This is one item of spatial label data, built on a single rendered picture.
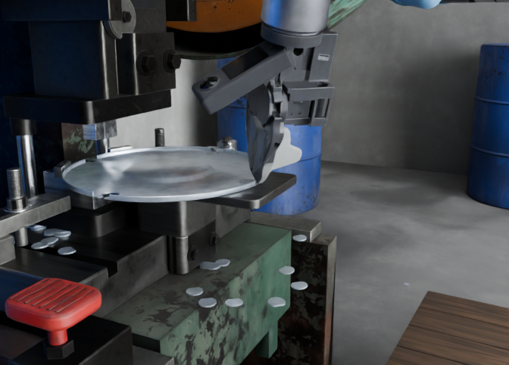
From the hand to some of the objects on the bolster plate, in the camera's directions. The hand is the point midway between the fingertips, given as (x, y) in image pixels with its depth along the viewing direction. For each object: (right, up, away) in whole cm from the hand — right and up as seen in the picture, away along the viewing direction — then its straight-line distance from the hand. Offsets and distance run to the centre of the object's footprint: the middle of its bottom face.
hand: (254, 174), depth 75 cm
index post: (-5, -3, +24) cm, 24 cm away
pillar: (-33, -4, +8) cm, 34 cm away
